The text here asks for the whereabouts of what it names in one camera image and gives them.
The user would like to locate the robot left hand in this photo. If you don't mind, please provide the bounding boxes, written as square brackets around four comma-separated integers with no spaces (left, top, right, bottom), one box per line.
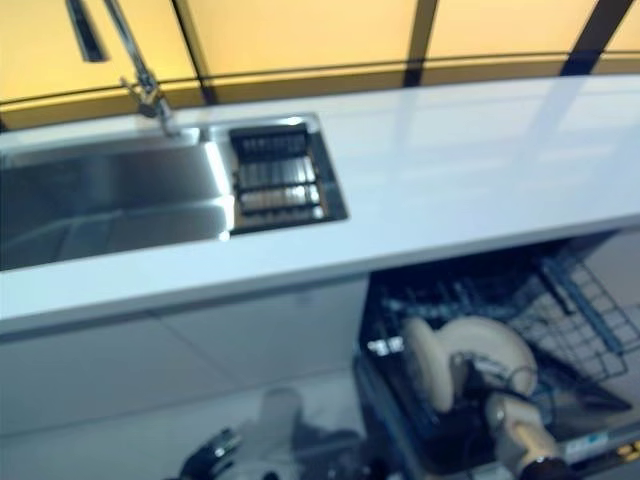
[178,427,245,480]

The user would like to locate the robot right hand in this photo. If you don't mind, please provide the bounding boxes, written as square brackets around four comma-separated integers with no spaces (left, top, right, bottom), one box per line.
[451,351,537,401]

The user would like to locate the beige round plate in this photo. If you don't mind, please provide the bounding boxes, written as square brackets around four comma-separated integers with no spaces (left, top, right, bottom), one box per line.
[433,314,540,397]
[402,317,457,415]

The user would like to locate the built-in dishwasher with open door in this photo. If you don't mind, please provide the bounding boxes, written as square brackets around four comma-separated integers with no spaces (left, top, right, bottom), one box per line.
[351,230,640,480]

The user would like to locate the white glossy cabinet door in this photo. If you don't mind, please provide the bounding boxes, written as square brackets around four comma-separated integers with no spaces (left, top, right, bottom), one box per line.
[0,319,241,436]
[159,277,372,401]

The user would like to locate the stainless steel sink basin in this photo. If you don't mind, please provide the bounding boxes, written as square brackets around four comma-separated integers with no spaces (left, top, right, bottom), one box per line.
[0,112,350,272]

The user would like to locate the black dish drying rack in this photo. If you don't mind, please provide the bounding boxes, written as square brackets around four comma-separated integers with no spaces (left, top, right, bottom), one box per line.
[227,123,327,235]

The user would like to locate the chrome pull-down kitchen faucet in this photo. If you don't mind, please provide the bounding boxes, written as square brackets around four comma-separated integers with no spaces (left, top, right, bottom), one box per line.
[63,0,182,138]

